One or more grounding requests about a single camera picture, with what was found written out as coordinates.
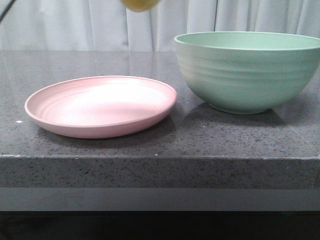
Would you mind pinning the pink round plate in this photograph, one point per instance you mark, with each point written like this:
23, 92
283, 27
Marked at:
101, 106

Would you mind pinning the green ribbed bowl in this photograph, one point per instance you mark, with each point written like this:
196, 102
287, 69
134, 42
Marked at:
243, 72

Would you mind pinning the white curtain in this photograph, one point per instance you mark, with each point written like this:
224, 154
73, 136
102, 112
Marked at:
107, 25

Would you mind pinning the yellow banana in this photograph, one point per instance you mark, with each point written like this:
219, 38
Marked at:
140, 5

